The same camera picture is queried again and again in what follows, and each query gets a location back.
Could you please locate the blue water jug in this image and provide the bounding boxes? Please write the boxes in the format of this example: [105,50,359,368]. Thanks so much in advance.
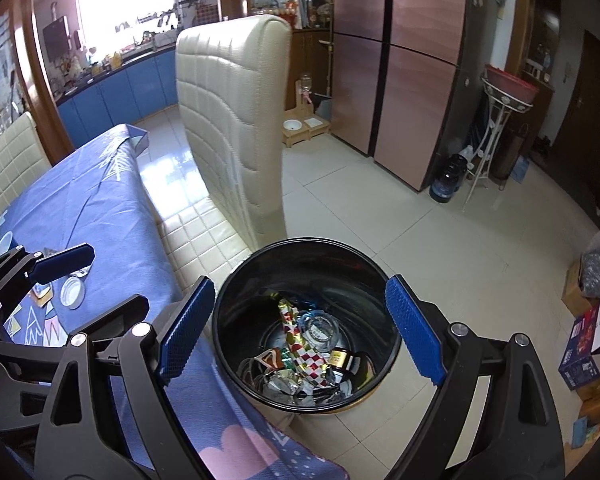
[429,154,468,204]

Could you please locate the wooden pet feeder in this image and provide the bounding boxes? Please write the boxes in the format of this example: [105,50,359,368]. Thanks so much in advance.
[282,73,330,148]

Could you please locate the blue patterned tablecloth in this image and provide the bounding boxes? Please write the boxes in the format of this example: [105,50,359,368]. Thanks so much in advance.
[0,125,348,479]

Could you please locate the torn blue cardboard carton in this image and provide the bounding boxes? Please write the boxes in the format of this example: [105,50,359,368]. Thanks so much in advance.
[30,283,54,308]

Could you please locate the cream quilted chair right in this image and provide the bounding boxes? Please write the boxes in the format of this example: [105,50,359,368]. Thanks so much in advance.
[157,13,294,296]

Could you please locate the red yellow snack wrapper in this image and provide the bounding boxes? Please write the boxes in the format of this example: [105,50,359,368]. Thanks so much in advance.
[277,298,335,388]

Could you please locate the black round trash bin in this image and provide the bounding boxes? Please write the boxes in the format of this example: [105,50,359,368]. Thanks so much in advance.
[212,237,401,415]

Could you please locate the blue kitchen cabinets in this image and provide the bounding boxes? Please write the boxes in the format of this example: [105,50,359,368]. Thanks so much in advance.
[57,48,178,148]

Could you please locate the white metal plant stand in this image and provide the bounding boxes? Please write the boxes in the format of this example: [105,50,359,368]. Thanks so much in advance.
[463,68,533,209]

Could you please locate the cream quilted chair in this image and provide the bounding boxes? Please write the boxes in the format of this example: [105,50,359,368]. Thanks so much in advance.
[0,112,52,215]
[157,13,294,296]

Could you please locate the pink refrigerator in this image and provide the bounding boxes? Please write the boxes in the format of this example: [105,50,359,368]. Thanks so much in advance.
[332,0,466,190]

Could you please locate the cream quilted chair middle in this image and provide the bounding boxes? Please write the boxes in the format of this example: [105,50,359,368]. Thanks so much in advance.
[0,112,52,215]

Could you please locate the white plastic cap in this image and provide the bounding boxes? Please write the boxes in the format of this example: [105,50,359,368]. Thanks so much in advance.
[60,276,85,310]

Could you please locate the clear plastic lid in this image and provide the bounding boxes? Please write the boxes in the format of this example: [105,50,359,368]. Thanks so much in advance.
[298,310,340,353]

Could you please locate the cardboard boxes pile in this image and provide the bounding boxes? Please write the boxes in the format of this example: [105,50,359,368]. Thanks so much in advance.
[557,224,600,451]

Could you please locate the blue paper cup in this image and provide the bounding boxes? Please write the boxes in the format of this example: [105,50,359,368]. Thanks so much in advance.
[0,231,14,257]

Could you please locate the red basin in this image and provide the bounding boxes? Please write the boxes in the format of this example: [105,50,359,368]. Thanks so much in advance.
[486,64,539,104]

